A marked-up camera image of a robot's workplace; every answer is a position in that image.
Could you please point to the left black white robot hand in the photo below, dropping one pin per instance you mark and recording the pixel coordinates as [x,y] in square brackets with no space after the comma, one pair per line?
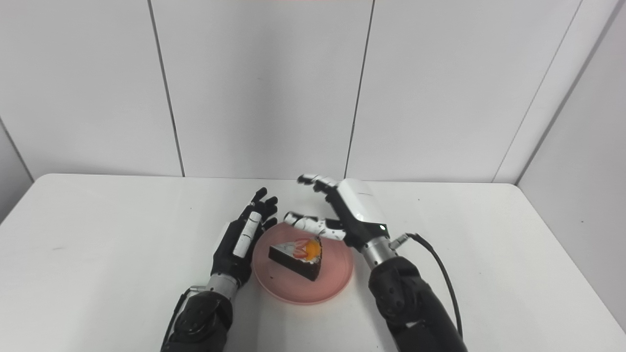
[230,261]

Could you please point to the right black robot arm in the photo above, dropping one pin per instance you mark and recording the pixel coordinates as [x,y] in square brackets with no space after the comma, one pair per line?
[411,308]

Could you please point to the pink round plate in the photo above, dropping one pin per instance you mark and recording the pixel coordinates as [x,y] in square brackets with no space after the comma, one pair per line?
[303,291]

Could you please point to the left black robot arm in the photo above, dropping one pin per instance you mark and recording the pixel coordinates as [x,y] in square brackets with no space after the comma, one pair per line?
[200,318]

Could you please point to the chocolate cake slice with fruit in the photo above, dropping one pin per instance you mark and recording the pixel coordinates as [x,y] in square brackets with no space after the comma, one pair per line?
[293,261]

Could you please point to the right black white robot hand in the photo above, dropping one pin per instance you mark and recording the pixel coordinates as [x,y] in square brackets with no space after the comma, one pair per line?
[357,210]

